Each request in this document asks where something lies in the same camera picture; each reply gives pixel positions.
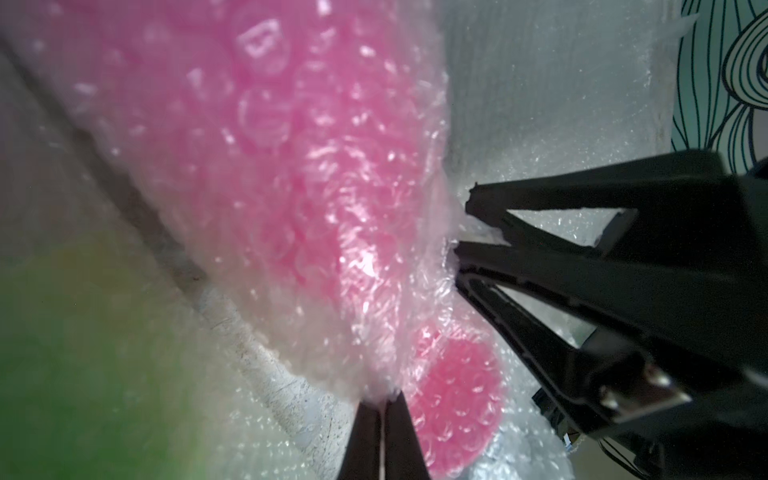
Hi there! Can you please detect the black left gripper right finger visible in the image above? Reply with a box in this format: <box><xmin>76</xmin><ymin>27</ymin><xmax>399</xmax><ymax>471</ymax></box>
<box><xmin>383</xmin><ymin>392</ymin><xmax>431</xmax><ymax>480</ymax></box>

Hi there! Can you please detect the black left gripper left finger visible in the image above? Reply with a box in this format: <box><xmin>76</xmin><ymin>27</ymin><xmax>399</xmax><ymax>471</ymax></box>
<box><xmin>337</xmin><ymin>402</ymin><xmax>382</xmax><ymax>480</ymax></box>

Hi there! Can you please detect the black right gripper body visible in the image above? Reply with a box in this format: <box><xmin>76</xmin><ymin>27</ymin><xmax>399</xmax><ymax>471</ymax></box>
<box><xmin>533</xmin><ymin>155</ymin><xmax>768</xmax><ymax>480</ymax></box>

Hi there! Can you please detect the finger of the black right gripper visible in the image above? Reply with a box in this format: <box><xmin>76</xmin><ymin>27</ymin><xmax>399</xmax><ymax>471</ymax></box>
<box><xmin>456</xmin><ymin>242</ymin><xmax>767</xmax><ymax>432</ymax></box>
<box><xmin>466</xmin><ymin>150</ymin><xmax>744</xmax><ymax>255</ymax></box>

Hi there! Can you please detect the bubble wrapped green glass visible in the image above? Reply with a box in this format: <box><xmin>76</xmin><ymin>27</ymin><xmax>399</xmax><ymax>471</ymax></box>
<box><xmin>1</xmin><ymin>235</ymin><xmax>314</xmax><ymax>479</ymax></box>

